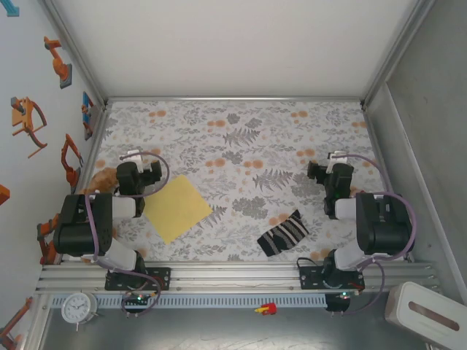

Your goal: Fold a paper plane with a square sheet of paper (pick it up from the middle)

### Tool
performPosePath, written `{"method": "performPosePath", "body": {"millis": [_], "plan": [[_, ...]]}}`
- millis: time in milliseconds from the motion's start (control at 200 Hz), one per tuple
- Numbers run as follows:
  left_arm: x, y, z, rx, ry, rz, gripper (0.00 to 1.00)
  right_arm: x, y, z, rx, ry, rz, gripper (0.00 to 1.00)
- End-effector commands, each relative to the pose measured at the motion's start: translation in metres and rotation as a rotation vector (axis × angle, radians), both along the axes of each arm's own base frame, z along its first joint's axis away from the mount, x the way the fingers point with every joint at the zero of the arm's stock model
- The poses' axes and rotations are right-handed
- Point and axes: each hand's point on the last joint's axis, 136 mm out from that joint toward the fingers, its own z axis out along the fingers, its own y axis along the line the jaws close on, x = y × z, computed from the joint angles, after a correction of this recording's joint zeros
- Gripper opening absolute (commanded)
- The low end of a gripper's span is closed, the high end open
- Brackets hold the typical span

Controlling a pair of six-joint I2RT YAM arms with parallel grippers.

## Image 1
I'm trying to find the yellow cloth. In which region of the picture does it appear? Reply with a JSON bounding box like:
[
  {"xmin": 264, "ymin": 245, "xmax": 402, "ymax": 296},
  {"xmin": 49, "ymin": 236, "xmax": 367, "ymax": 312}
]
[{"xmin": 144, "ymin": 174, "xmax": 214, "ymax": 245}]

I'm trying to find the brown teddy bear plush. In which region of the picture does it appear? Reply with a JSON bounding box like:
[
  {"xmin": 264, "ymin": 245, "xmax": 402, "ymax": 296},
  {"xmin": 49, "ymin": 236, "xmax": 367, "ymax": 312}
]
[{"xmin": 77, "ymin": 166, "xmax": 120, "ymax": 264}]

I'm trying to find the black white striped sock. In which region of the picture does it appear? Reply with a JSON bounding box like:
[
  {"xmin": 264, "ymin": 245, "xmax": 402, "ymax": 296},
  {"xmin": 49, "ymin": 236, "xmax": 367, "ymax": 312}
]
[{"xmin": 256, "ymin": 209, "xmax": 310, "ymax": 258}]

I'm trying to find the floral patterned tablecloth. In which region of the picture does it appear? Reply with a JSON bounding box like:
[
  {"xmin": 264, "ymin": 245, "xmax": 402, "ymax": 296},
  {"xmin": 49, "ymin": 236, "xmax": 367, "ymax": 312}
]
[{"xmin": 69, "ymin": 100, "xmax": 409, "ymax": 263}]

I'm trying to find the thin aluminium crossbar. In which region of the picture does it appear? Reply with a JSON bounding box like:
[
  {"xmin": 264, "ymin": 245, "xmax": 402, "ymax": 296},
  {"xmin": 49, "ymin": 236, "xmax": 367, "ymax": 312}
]
[{"xmin": 107, "ymin": 96, "xmax": 365, "ymax": 104}]

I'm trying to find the white alarm clock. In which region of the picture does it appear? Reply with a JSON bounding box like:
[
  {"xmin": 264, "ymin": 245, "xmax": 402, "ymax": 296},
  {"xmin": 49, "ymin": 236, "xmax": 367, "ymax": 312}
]
[{"xmin": 61, "ymin": 292, "xmax": 99, "ymax": 333}]

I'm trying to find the white tissue box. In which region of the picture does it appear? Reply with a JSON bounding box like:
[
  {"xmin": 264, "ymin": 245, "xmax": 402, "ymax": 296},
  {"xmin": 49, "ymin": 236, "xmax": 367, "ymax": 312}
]
[{"xmin": 384, "ymin": 281, "xmax": 467, "ymax": 343}]

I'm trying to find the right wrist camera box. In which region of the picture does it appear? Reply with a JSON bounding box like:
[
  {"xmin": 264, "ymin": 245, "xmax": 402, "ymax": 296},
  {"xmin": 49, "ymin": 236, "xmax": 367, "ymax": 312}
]
[{"xmin": 327, "ymin": 151, "xmax": 347, "ymax": 173}]

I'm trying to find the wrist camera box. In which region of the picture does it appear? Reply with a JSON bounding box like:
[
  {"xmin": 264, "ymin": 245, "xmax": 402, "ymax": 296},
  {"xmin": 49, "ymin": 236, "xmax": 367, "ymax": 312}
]
[
  {"xmin": 119, "ymin": 149, "xmax": 153, "ymax": 173},
  {"xmin": 327, "ymin": 151, "xmax": 347, "ymax": 173}
]

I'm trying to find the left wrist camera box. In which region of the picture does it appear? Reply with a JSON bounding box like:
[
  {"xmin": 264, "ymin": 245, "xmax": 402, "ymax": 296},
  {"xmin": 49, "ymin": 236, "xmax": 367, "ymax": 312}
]
[{"xmin": 119, "ymin": 149, "xmax": 153, "ymax": 173}]

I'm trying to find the aluminium side rail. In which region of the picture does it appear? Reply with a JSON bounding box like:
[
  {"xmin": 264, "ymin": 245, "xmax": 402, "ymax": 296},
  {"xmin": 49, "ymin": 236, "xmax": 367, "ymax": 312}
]
[
  {"xmin": 363, "ymin": 104, "xmax": 416, "ymax": 263},
  {"xmin": 60, "ymin": 104, "xmax": 109, "ymax": 263}
]

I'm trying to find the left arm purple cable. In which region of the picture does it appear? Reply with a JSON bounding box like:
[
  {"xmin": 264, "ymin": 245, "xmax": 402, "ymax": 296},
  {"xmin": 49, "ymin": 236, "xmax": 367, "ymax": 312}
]
[{"xmin": 85, "ymin": 151, "xmax": 171, "ymax": 318}]

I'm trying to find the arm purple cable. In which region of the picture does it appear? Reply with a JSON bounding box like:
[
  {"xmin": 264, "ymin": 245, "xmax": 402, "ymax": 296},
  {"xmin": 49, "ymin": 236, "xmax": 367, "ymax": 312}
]
[
  {"xmin": 341, "ymin": 152, "xmax": 417, "ymax": 315},
  {"xmin": 85, "ymin": 151, "xmax": 171, "ymax": 318}
]

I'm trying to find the blue orange machine wall sticker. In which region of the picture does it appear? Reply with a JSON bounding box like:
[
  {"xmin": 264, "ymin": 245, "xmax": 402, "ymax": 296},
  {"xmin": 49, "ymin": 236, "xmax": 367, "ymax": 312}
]
[{"xmin": 80, "ymin": 90, "xmax": 101, "ymax": 141}]

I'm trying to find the thin black cable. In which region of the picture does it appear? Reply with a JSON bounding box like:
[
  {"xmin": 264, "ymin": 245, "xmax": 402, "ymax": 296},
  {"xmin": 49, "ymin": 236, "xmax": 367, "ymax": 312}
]
[{"xmin": 297, "ymin": 257, "xmax": 325, "ymax": 273}]

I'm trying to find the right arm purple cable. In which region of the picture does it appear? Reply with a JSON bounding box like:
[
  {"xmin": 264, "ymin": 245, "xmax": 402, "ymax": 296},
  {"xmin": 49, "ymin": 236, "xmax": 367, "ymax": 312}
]
[{"xmin": 341, "ymin": 152, "xmax": 417, "ymax": 315}]

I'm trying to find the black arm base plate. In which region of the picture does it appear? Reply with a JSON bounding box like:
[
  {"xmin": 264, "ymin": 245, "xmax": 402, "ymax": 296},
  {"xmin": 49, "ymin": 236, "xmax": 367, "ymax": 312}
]
[
  {"xmin": 298, "ymin": 265, "xmax": 366, "ymax": 292},
  {"xmin": 104, "ymin": 267, "xmax": 172, "ymax": 292}
]

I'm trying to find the orange curved frame wall sticker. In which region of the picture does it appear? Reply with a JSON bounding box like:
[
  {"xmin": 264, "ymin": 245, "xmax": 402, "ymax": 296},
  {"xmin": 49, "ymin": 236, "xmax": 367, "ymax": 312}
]
[{"xmin": 9, "ymin": 96, "xmax": 49, "ymax": 160}]

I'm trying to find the wide aluminium extrusion rail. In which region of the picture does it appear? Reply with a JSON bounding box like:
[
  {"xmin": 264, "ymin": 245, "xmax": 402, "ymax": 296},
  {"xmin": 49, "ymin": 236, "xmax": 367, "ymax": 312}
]
[{"xmin": 34, "ymin": 260, "xmax": 444, "ymax": 295}]

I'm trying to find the slotted grey cable duct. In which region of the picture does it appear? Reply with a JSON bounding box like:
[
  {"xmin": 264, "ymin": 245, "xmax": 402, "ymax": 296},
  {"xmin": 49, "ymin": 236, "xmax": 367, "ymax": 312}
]
[{"xmin": 49, "ymin": 294, "xmax": 328, "ymax": 308}]

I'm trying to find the aluminium frame post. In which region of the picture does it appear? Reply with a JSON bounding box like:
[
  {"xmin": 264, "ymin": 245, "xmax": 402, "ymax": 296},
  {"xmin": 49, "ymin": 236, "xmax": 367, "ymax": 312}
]
[
  {"xmin": 39, "ymin": 0, "xmax": 109, "ymax": 107},
  {"xmin": 360, "ymin": 0, "xmax": 438, "ymax": 107}
]

